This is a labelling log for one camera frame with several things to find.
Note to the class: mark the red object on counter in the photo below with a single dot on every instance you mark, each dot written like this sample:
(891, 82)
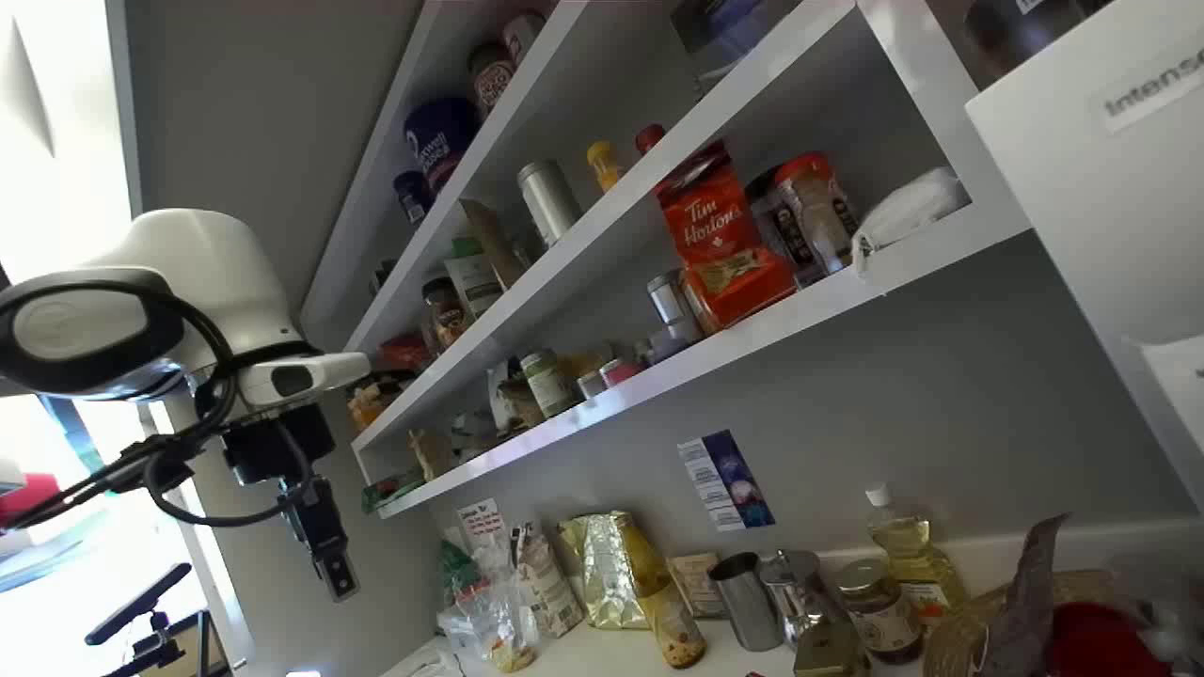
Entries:
(1095, 641)

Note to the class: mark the blue white wall card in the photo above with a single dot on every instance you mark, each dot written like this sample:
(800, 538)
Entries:
(722, 482)

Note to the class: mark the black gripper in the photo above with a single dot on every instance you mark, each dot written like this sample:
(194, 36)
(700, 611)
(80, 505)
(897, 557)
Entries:
(282, 451)

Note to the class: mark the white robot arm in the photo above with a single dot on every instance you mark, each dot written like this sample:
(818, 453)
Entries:
(191, 305)

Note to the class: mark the gold foil bag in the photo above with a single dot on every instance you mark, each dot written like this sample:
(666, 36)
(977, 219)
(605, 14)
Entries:
(616, 568)

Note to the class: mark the grey metal cup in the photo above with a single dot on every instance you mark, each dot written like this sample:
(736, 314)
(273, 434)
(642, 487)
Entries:
(746, 605)

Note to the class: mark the orange snack packet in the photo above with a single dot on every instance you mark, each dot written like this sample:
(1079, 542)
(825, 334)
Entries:
(715, 240)

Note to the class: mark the red lid clear jar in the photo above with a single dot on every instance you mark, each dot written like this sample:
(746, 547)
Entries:
(818, 205)

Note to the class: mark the blue packet top shelf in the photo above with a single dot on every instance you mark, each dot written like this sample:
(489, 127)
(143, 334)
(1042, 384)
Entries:
(438, 136)

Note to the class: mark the white box with label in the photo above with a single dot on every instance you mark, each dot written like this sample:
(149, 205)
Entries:
(1099, 136)

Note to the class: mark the yellow oil bottle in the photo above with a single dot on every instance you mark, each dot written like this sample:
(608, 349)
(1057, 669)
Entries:
(916, 563)

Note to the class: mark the glass jar on counter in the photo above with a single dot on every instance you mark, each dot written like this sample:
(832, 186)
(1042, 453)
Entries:
(878, 611)

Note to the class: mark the green lid jar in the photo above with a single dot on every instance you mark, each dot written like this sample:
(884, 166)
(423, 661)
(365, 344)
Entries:
(470, 275)

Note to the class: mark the clear plastic food bag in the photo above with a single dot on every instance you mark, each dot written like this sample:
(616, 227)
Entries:
(487, 631)

